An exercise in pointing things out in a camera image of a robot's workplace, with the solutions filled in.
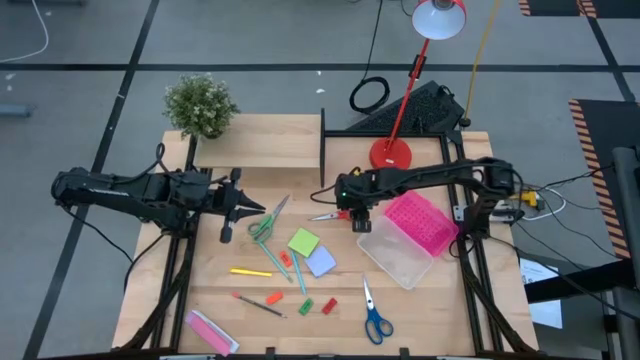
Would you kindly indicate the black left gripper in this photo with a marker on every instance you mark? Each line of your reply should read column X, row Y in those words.
column 231, row 200

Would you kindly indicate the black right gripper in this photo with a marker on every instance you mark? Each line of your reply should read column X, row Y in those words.
column 362, row 192

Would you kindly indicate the green scissors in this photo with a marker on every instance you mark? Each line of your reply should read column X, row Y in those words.
column 270, row 219

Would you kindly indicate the red scissors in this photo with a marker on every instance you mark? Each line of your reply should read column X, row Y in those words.
column 325, row 217

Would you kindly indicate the purple sticky note pad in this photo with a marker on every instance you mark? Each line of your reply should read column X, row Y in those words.
column 320, row 261

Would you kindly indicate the teal pen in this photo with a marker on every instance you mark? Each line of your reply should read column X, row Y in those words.
column 299, row 274
column 275, row 261

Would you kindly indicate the green sticky note pad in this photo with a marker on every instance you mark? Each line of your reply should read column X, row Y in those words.
column 303, row 242

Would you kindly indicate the orange eraser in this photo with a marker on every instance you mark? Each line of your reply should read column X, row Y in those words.
column 286, row 259
column 274, row 298

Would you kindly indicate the yellow highlighter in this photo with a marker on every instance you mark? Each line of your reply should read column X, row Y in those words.
column 250, row 272

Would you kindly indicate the blue scissors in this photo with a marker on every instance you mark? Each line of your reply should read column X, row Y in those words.
column 369, row 300

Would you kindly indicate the red eraser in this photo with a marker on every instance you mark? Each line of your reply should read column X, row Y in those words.
column 329, row 306

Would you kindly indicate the green eraser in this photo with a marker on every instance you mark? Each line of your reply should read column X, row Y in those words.
column 306, row 306

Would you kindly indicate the dark pencil with red end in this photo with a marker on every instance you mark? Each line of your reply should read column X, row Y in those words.
column 260, row 305

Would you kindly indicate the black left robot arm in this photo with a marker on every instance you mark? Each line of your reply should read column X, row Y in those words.
column 125, row 192

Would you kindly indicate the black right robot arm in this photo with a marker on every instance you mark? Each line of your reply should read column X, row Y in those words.
column 430, row 175

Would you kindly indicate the pink and white pack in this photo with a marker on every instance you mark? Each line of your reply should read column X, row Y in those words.
column 210, row 334

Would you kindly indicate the clear plastic box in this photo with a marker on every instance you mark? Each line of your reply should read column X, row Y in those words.
column 395, row 255

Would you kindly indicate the pink plastic lid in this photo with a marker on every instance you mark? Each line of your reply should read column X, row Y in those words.
column 420, row 220

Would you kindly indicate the wooden shelf with black legs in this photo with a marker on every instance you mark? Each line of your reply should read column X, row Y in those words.
column 260, row 140

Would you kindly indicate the red desk lamp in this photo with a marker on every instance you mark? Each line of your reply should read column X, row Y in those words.
column 390, row 152

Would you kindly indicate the green potted plant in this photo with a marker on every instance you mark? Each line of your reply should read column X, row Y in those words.
column 200, row 105

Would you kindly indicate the black keyboard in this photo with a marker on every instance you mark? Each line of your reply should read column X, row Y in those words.
column 425, row 110

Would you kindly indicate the yellow plug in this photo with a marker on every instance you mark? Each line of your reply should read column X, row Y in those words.
column 530, row 198

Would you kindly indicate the white paper sheet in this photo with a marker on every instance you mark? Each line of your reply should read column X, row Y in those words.
column 545, row 312

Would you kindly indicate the black metal beam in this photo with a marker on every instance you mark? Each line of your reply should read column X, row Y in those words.
column 575, row 282

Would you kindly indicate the black mat with striped edge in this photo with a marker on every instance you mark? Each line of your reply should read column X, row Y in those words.
column 555, row 7
column 610, row 130

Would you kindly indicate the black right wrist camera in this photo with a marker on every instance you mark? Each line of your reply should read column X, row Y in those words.
column 342, row 192

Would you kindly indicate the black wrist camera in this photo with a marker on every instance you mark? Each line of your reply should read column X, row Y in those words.
column 190, row 185
column 342, row 192

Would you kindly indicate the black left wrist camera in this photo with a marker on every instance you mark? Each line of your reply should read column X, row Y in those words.
column 190, row 185

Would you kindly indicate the black aluminium table frame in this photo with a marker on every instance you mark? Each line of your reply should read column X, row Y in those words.
column 360, row 134

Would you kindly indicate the grey metal post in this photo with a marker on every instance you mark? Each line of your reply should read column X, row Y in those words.
column 627, row 225

